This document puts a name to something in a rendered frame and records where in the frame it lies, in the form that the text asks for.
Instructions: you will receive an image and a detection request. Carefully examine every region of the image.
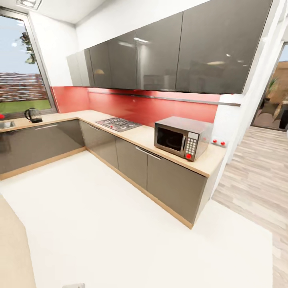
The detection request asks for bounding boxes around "electric kettle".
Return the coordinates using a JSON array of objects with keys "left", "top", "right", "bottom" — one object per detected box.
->
[{"left": 24, "top": 108, "right": 43, "bottom": 123}]

